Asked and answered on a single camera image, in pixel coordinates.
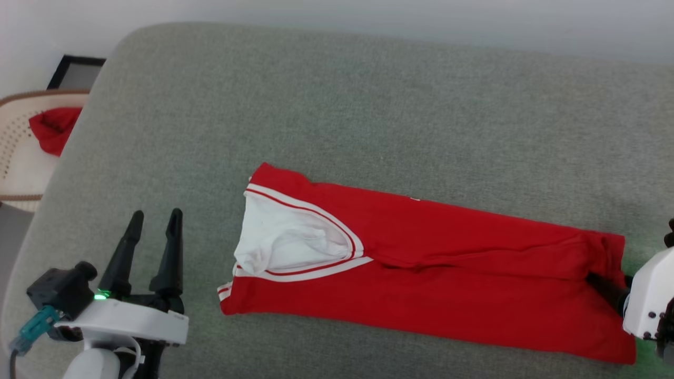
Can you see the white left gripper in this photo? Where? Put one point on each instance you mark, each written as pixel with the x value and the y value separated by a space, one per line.
pixel 137 318

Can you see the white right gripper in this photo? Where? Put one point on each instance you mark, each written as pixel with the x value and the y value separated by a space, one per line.
pixel 650 300

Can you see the red garment with white trim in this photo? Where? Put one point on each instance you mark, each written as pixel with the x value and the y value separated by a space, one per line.
pixel 421 263

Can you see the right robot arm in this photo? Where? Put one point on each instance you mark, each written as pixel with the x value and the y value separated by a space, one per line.
pixel 667 337

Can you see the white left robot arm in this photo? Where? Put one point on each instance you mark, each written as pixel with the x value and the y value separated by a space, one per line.
pixel 100 363

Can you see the cream wicker laundry basket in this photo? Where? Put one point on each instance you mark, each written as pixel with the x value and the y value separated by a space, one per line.
pixel 18 168

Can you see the red cloth in basket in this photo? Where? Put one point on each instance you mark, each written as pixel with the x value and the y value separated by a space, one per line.
pixel 52 129

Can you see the grey fabric sofa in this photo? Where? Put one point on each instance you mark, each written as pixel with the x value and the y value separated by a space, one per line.
pixel 368 105

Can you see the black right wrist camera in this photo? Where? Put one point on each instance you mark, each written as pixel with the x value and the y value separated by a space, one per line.
pixel 670 234

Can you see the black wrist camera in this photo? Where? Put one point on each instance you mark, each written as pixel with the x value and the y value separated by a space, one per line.
pixel 670 234
pixel 60 289

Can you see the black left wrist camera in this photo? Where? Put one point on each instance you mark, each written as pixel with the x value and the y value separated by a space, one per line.
pixel 60 289

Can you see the black rectangular frame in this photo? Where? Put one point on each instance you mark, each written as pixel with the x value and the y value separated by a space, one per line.
pixel 77 59

